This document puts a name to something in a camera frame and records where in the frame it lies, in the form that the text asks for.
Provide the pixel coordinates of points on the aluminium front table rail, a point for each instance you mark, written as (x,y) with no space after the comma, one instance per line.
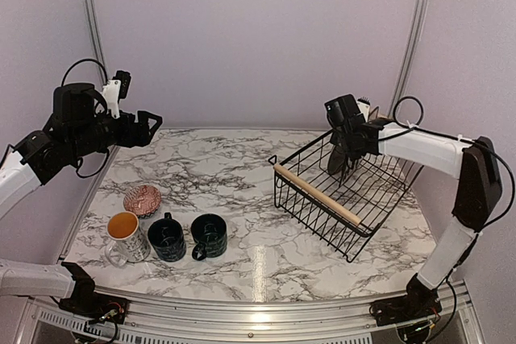
(160,319)

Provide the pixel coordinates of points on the dark green mug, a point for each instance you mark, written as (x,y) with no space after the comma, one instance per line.
(209,232)

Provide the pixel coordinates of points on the aluminium frame post right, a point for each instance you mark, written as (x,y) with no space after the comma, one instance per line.
(414,36)

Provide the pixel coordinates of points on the white patterned mug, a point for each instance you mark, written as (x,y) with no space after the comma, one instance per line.
(128,243)

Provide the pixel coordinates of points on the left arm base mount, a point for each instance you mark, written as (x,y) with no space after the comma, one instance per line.
(87,302)

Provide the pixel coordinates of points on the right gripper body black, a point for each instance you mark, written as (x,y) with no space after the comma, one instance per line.
(341,139)

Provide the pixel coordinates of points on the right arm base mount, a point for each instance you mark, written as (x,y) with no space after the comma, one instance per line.
(418,302)

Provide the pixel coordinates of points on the red white patterned bowl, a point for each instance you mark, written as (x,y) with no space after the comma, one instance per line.
(142,200)

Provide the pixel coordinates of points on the black wire dish rack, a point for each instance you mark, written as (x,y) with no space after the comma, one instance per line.
(343,203)

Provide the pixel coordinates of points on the aluminium frame post left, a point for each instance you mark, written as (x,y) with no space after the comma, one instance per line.
(94,31)

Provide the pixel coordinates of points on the black round plate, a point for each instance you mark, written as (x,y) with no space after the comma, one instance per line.
(337,162)

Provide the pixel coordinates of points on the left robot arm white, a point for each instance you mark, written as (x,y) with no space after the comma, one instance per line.
(26,167)

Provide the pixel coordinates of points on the square patterned plate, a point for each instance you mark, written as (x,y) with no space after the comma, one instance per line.
(374,114)

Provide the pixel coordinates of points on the dark blue mug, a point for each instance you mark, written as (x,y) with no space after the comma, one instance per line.
(167,238)

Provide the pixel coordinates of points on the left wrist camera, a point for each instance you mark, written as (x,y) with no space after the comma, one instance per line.
(115,90)

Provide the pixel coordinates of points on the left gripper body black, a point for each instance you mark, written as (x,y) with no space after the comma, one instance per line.
(87,138)

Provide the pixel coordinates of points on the aluminium frame post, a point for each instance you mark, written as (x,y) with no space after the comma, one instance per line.
(414,36)
(94,31)

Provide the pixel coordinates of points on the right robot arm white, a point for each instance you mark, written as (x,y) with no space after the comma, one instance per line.
(462,175)

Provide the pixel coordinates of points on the front wooden rack handle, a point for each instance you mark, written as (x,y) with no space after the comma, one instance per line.
(317,194)

